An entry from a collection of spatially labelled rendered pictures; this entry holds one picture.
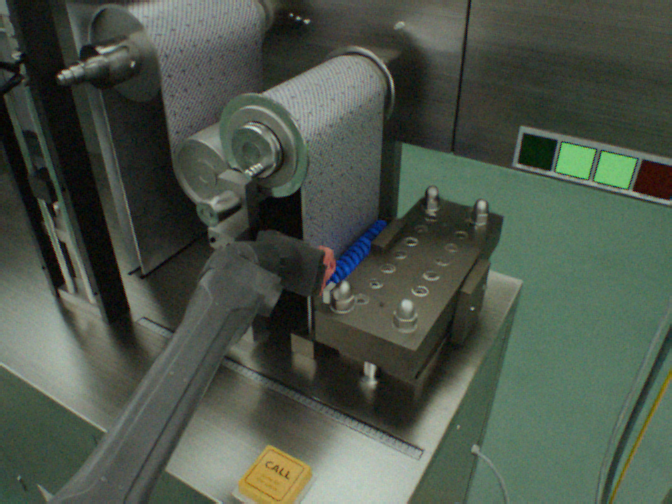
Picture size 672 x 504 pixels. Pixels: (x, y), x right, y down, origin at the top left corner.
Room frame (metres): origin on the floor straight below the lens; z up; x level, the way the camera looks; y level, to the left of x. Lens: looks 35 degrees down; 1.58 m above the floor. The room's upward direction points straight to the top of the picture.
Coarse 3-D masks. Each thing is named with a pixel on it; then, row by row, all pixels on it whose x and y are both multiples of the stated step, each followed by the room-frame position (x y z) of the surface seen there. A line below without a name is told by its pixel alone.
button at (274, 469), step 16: (272, 448) 0.46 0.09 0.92; (256, 464) 0.44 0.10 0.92; (272, 464) 0.44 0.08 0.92; (288, 464) 0.44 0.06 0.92; (304, 464) 0.44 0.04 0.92; (240, 480) 0.42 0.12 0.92; (256, 480) 0.42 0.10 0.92; (272, 480) 0.42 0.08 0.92; (288, 480) 0.42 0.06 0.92; (304, 480) 0.42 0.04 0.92; (256, 496) 0.40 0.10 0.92; (272, 496) 0.39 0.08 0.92; (288, 496) 0.39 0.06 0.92
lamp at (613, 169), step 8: (600, 160) 0.78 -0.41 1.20; (608, 160) 0.77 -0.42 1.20; (616, 160) 0.77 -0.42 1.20; (624, 160) 0.76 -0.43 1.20; (632, 160) 0.76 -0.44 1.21; (600, 168) 0.78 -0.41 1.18; (608, 168) 0.77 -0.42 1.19; (616, 168) 0.77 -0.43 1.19; (624, 168) 0.76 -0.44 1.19; (632, 168) 0.76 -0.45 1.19; (600, 176) 0.78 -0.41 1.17; (608, 176) 0.77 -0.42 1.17; (616, 176) 0.77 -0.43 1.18; (624, 176) 0.76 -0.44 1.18; (608, 184) 0.77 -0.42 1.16; (616, 184) 0.76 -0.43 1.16; (624, 184) 0.76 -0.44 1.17
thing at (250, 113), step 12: (384, 96) 0.89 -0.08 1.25; (240, 108) 0.72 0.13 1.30; (252, 108) 0.70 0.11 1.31; (264, 108) 0.70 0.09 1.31; (240, 120) 0.71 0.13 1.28; (252, 120) 0.70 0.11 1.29; (264, 120) 0.69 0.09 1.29; (276, 120) 0.68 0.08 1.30; (228, 132) 0.73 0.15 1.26; (276, 132) 0.68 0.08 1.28; (288, 132) 0.68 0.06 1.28; (228, 144) 0.73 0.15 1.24; (288, 144) 0.68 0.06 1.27; (288, 156) 0.68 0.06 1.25; (240, 168) 0.72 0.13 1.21; (288, 168) 0.68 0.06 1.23; (264, 180) 0.70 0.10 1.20; (276, 180) 0.69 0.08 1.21; (288, 180) 0.68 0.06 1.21
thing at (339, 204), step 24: (360, 144) 0.81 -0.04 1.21; (336, 168) 0.75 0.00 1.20; (360, 168) 0.81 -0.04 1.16; (312, 192) 0.69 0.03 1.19; (336, 192) 0.75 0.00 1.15; (360, 192) 0.82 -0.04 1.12; (312, 216) 0.69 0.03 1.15; (336, 216) 0.75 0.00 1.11; (360, 216) 0.82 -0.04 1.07; (312, 240) 0.69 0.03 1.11; (336, 240) 0.75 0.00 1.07
